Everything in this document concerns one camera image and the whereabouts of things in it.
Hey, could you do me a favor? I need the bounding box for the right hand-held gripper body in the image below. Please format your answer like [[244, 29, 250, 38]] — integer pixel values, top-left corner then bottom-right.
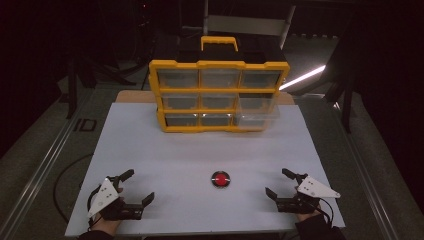
[[276, 173, 342, 215]]

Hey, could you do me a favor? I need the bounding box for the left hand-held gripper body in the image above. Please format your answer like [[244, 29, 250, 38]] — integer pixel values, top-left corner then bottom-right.
[[87, 176, 145, 221]]

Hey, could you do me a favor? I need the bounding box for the person's right hand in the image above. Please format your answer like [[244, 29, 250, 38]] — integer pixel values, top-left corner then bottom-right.
[[294, 185, 323, 223]]

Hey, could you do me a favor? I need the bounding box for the person's left hand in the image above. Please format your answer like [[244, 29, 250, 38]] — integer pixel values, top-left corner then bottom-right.
[[90, 187, 125, 234]]

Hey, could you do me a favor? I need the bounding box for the red round button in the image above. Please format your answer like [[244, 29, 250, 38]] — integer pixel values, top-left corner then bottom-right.
[[210, 170, 231, 189]]

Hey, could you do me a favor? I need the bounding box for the clear plastic drawer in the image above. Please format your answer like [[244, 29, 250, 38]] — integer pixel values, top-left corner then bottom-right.
[[237, 93, 280, 130]]

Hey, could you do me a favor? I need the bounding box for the black stand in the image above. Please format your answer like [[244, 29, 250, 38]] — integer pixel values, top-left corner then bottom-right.
[[323, 64, 355, 135], [63, 54, 136, 120]]

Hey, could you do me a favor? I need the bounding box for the yellow black drawer organizer cabinet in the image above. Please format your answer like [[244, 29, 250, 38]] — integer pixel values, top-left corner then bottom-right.
[[148, 35, 291, 134]]

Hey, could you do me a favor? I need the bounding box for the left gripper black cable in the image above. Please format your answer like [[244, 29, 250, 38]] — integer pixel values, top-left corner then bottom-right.
[[86, 184, 103, 232]]

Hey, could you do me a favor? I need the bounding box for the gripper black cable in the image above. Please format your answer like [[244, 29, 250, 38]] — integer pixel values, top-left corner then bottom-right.
[[313, 196, 335, 228], [86, 184, 103, 232]]

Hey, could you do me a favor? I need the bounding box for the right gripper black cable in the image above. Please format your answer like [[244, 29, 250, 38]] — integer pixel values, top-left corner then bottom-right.
[[313, 196, 335, 228]]

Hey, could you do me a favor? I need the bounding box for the black cable on floor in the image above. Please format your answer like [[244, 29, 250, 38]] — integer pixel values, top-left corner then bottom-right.
[[52, 152, 95, 225]]

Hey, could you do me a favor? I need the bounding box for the aluminium rail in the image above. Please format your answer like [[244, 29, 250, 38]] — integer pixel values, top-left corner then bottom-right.
[[328, 96, 401, 240], [0, 89, 96, 240]]

